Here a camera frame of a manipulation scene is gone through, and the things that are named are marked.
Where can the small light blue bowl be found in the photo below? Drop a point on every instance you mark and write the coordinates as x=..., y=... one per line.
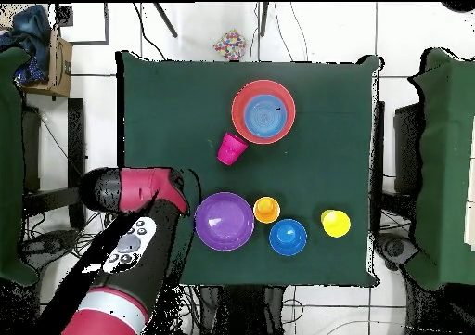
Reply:
x=265, y=116

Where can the wide orange-red bowl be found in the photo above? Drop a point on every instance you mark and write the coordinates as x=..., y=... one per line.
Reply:
x=237, y=108

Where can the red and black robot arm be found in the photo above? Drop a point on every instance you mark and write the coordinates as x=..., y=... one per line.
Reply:
x=141, y=190

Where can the black rectangular frame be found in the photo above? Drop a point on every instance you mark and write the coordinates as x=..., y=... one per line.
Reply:
x=107, y=23

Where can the green cloth covered table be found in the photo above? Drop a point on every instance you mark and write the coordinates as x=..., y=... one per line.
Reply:
x=11, y=164
x=445, y=164

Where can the orange plastic cup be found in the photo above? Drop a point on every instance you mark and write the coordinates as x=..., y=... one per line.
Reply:
x=267, y=209

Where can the black stool frame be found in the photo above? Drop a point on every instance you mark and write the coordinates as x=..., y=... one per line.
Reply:
x=406, y=145
x=76, y=145

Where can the small dark blue bowl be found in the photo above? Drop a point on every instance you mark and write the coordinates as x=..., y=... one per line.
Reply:
x=288, y=237

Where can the pink plastic cup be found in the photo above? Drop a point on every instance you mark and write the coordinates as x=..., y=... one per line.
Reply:
x=231, y=148

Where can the blue cloth bundle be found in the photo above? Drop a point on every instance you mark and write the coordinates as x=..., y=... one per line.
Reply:
x=31, y=27

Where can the purple plastic bowl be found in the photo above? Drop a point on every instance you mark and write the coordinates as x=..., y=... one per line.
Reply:
x=224, y=221

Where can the dark green tablecloth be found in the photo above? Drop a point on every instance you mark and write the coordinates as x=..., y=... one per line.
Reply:
x=345, y=90

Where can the yellow plastic cup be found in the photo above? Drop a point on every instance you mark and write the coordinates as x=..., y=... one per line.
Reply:
x=336, y=223

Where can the black tripod leg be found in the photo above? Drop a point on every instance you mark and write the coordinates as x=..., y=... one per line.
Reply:
x=263, y=19
x=165, y=19

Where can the cardboard box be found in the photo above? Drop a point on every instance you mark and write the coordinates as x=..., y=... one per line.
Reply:
x=59, y=71

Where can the black pedestal foot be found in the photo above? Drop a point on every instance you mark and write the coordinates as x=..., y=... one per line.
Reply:
x=52, y=242
x=395, y=247

